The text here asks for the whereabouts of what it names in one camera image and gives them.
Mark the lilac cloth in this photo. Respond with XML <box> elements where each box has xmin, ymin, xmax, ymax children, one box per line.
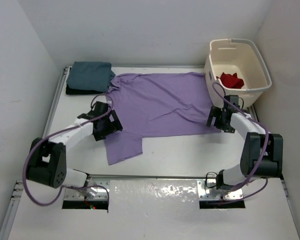
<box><xmin>104</xmin><ymin>72</ymin><xmax>220</xmax><ymax>165</ymax></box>

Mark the blue shirt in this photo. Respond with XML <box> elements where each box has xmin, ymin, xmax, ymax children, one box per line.
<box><xmin>66</xmin><ymin>61</ymin><xmax>116</xmax><ymax>93</ymax></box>

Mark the black t shirt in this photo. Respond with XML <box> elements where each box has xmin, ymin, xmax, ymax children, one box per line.
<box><xmin>65</xmin><ymin>85</ymin><xmax>107</xmax><ymax>96</ymax></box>

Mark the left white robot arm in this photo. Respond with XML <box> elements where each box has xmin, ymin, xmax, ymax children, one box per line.
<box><xmin>22</xmin><ymin>101</ymin><xmax>123</xmax><ymax>189</ymax></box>

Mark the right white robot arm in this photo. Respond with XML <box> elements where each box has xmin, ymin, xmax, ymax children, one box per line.
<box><xmin>206</xmin><ymin>95</ymin><xmax>284</xmax><ymax>192</ymax></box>

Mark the red shirt in basket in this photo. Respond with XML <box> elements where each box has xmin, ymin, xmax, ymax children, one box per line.
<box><xmin>219</xmin><ymin>72</ymin><xmax>245</xmax><ymax>89</ymax></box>

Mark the cream laundry basket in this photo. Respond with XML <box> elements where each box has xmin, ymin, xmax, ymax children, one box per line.
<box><xmin>204</xmin><ymin>38</ymin><xmax>272</xmax><ymax>108</ymax></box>

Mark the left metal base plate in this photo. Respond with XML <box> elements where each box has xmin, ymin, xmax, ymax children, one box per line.
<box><xmin>63</xmin><ymin>183</ymin><xmax>110</xmax><ymax>201</ymax></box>

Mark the metal base plate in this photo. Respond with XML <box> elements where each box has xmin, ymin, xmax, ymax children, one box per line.
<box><xmin>63</xmin><ymin>183</ymin><xmax>110</xmax><ymax>201</ymax></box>
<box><xmin>197</xmin><ymin>178</ymin><xmax>244</xmax><ymax>201</ymax></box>

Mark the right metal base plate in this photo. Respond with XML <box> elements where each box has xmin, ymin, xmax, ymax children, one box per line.
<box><xmin>197</xmin><ymin>178</ymin><xmax>244</xmax><ymax>201</ymax></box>

